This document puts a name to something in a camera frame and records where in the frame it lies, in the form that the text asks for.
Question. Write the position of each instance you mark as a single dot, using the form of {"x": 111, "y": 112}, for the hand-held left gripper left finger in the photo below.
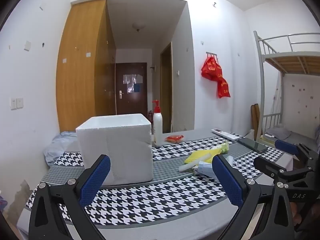
{"x": 95, "y": 180}

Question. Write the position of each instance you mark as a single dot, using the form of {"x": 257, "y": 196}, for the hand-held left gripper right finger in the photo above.
{"x": 228, "y": 182}

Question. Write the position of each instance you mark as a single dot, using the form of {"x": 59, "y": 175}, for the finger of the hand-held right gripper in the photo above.
{"x": 265, "y": 165}
{"x": 287, "y": 147}

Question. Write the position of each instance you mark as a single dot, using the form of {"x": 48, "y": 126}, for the green tissue packet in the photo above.
{"x": 223, "y": 148}

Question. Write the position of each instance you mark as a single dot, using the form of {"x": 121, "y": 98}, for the white foam box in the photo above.
{"x": 117, "y": 150}

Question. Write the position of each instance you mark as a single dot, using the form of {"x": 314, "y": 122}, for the yellow foam fruit net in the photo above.
{"x": 200, "y": 156}

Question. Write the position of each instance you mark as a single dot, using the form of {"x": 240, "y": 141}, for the black smartphone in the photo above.
{"x": 252, "y": 145}

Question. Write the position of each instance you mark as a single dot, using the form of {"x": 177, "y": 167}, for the grey sock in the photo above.
{"x": 205, "y": 168}

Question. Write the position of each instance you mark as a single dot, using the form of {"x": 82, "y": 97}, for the wooden boards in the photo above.
{"x": 255, "y": 120}

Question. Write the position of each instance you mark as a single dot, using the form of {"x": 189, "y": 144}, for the white remote control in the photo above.
{"x": 226, "y": 133}

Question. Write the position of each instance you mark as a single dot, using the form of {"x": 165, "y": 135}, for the light blue cloth pile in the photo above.
{"x": 57, "y": 145}

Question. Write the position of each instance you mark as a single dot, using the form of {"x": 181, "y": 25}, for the houndstooth tablecloth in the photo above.
{"x": 150, "y": 200}

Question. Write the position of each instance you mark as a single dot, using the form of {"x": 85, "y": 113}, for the red snack packet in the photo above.
{"x": 174, "y": 138}

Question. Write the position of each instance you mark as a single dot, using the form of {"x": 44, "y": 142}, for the white lotion pump bottle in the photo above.
{"x": 157, "y": 127}

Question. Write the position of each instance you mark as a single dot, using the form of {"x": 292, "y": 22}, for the red fire extinguisher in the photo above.
{"x": 150, "y": 116}

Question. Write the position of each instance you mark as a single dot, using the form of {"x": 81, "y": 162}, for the grey metal bunk bed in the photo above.
{"x": 287, "y": 62}

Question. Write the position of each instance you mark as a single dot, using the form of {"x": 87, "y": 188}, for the red plastic bag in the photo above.
{"x": 211, "y": 70}
{"x": 223, "y": 87}

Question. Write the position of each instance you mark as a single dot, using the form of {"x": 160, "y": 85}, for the dark brown entrance door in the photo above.
{"x": 130, "y": 97}

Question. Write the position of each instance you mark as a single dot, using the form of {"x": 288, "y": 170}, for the wooden wardrobe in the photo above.
{"x": 82, "y": 67}

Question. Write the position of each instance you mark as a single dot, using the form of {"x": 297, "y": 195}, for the ceiling lamp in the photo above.
{"x": 138, "y": 26}

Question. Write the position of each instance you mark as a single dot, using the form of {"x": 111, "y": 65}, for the white double wall socket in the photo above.
{"x": 16, "y": 103}

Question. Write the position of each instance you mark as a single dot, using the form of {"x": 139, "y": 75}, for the white wall plate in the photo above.
{"x": 27, "y": 45}

